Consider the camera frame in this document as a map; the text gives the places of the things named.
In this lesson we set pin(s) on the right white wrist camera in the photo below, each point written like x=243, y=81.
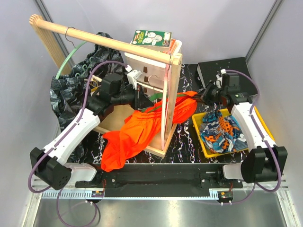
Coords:
x=219, y=78

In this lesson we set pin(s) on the white drawer unit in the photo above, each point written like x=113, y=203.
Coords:
x=152, y=77

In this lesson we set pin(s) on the dark grey patterned shorts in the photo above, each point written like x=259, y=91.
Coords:
x=67, y=95

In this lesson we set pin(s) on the light green hanger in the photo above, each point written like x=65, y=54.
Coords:
x=69, y=56

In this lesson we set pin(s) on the black marbled mat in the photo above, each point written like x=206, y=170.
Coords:
x=184, y=146

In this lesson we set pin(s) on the patterned blue orange shorts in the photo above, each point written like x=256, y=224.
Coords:
x=221, y=134

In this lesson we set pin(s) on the pink hanger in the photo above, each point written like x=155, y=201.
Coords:
x=164, y=107

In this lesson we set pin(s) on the dark green hanger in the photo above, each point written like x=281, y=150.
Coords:
x=156, y=95

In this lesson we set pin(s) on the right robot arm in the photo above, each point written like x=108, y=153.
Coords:
x=266, y=160

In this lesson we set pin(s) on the orange book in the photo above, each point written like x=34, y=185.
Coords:
x=172, y=46

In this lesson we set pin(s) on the wooden clothes rack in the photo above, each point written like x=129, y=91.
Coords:
x=45, y=30

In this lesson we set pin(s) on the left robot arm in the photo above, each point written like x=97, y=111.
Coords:
x=49, y=163

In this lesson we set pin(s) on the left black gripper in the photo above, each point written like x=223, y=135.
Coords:
x=140, y=100

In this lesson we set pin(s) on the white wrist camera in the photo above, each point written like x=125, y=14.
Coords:
x=219, y=78
x=133, y=77

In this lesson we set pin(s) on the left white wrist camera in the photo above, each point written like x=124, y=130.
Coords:
x=133, y=77

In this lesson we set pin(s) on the green book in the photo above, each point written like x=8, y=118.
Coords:
x=152, y=39

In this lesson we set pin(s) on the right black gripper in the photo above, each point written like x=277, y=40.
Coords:
x=204, y=97

